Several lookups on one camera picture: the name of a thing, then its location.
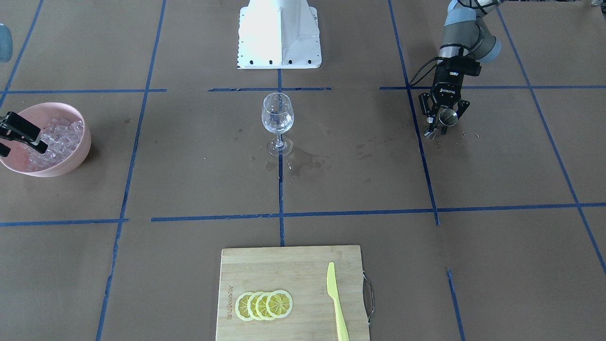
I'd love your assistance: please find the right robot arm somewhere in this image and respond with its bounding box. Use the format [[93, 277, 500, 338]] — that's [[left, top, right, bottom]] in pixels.
[[0, 24, 48, 154]]

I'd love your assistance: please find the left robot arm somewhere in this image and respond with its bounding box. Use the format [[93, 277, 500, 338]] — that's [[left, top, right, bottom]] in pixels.
[[419, 0, 503, 137]]

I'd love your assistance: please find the bamboo cutting board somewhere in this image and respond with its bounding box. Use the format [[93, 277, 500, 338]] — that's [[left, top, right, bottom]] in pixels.
[[215, 245, 370, 341]]

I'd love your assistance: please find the lemon slice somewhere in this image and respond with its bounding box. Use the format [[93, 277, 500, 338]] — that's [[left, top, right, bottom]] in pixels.
[[257, 293, 275, 320], [247, 291, 265, 320], [236, 292, 254, 322], [266, 289, 294, 319]]

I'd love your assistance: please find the clear wine glass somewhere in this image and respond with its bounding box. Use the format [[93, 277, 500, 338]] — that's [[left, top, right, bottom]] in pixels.
[[260, 91, 294, 157]]

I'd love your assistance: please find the yellow plastic knife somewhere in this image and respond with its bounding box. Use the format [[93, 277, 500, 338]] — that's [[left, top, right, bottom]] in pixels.
[[325, 261, 350, 341]]

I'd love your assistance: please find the pink bowl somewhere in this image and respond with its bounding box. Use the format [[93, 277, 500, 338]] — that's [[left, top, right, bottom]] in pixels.
[[1, 103, 92, 178]]

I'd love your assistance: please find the pile of ice cubes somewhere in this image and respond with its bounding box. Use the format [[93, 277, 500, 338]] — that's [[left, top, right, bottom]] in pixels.
[[24, 118, 84, 172]]

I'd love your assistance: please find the steel jigger measuring cup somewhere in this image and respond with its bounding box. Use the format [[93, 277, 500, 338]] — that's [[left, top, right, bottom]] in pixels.
[[423, 106, 459, 138]]

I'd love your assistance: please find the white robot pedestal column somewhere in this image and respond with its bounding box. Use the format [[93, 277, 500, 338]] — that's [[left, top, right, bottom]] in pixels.
[[237, 0, 322, 70]]

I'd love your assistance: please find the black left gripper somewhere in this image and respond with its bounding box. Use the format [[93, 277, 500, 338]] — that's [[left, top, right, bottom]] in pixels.
[[419, 61, 470, 138]]

